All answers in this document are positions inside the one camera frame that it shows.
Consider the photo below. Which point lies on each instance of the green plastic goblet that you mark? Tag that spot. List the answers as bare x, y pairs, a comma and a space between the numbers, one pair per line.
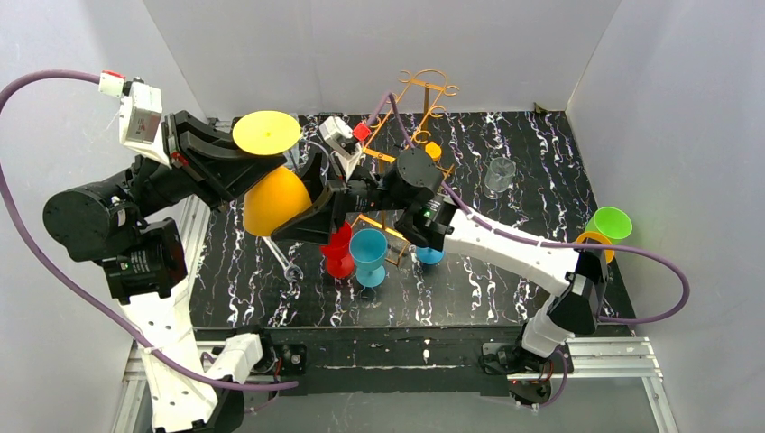
611, 222

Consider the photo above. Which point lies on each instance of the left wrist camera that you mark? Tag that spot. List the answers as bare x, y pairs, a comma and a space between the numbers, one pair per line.
139, 116

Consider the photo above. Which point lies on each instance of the orange plastic goblet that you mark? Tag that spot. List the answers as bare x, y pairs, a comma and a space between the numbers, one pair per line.
594, 237

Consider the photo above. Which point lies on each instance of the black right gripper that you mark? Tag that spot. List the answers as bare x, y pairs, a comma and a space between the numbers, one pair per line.
339, 195

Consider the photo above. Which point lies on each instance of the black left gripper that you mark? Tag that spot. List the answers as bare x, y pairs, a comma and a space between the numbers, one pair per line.
178, 152

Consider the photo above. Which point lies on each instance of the silver wrench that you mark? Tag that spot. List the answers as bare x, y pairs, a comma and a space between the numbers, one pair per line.
291, 272

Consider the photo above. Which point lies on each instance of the blue plastic goblet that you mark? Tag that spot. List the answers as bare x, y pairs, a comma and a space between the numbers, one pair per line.
368, 249
429, 256

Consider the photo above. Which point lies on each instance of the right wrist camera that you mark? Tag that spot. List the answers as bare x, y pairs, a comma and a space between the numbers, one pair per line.
346, 152

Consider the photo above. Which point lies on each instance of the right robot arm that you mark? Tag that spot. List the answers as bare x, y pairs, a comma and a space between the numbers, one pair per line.
572, 274

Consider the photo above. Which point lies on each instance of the blue plastic goblet front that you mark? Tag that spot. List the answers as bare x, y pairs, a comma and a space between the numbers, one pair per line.
368, 249

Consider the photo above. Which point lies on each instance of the small orange cup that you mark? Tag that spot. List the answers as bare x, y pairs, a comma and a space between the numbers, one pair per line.
433, 150

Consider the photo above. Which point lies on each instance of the clear cut glass goblet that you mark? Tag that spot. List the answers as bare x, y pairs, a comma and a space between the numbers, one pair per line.
498, 177

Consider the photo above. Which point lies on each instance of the yellow plastic wine glass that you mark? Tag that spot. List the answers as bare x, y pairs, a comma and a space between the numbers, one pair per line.
280, 195

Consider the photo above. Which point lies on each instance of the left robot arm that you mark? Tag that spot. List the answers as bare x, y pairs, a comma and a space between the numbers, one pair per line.
111, 224

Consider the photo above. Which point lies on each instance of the red plastic goblet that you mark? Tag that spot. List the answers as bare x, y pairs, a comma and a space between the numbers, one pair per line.
338, 260

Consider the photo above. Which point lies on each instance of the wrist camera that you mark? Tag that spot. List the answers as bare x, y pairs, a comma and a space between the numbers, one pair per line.
346, 152
139, 116

